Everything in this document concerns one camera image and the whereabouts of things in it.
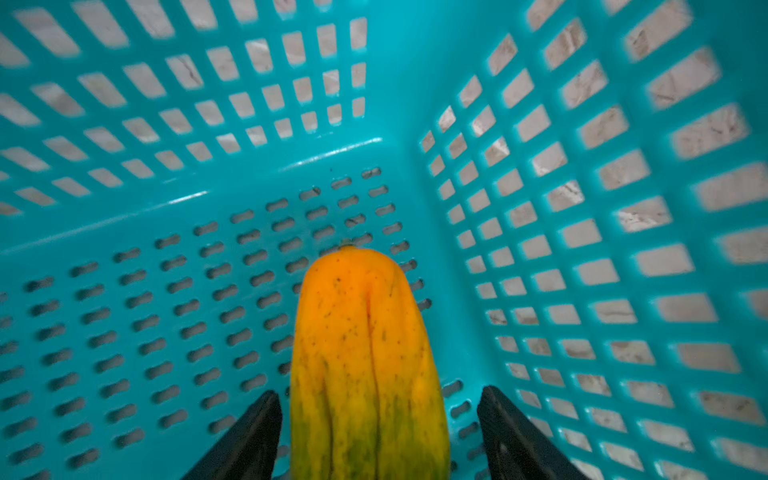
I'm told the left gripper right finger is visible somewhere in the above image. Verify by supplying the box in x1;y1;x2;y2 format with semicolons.
476;385;588;480

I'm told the teal plastic basket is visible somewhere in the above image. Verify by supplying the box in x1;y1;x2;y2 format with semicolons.
1;1;767;479

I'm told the yellow green toy mango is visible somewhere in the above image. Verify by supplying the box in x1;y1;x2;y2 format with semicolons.
289;246;451;479

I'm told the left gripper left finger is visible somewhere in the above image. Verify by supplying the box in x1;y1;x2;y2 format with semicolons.
183;390;282;480

